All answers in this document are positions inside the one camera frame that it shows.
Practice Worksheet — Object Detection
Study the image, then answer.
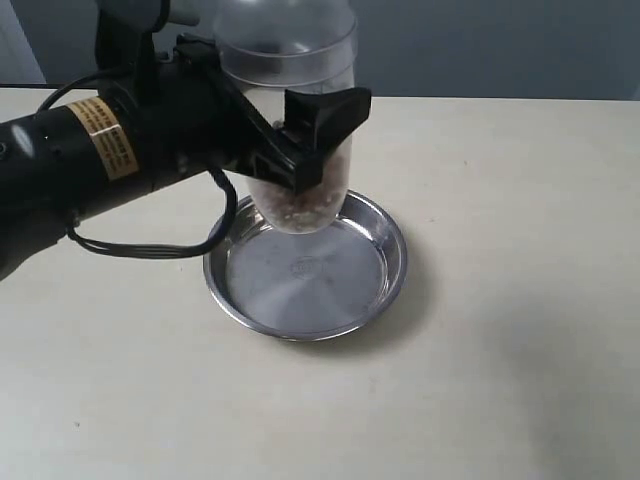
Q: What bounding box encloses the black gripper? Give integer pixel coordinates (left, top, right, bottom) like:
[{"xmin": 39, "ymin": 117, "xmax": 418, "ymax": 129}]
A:
[{"xmin": 95, "ymin": 1, "xmax": 372, "ymax": 194}]

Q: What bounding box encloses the round stainless steel plate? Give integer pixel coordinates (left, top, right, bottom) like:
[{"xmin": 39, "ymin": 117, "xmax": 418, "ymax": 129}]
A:
[{"xmin": 203, "ymin": 191, "xmax": 409, "ymax": 342}]

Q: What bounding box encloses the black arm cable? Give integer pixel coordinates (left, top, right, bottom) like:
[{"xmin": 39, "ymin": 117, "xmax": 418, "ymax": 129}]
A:
[{"xmin": 38, "ymin": 69, "xmax": 239, "ymax": 260}]

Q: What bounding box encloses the clear plastic shaker bottle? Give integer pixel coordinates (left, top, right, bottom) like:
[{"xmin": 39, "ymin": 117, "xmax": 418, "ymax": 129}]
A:
[{"xmin": 213, "ymin": 1, "xmax": 357, "ymax": 235}]

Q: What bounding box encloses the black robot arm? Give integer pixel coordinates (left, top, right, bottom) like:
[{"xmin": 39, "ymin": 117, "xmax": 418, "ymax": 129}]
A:
[{"xmin": 1, "ymin": 1, "xmax": 371, "ymax": 275}]

